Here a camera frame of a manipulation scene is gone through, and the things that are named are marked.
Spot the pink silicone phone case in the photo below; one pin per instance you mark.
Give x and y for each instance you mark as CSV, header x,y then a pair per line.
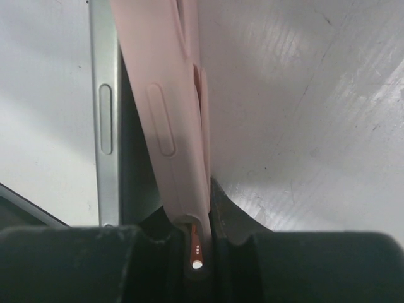
x,y
160,47

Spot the black smartphone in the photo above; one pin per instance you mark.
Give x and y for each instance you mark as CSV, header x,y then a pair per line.
x,y
126,187

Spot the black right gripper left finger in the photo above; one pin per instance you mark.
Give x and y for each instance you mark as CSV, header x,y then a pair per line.
x,y
41,264

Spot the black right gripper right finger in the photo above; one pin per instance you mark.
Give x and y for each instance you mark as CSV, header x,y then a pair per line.
x,y
256,264

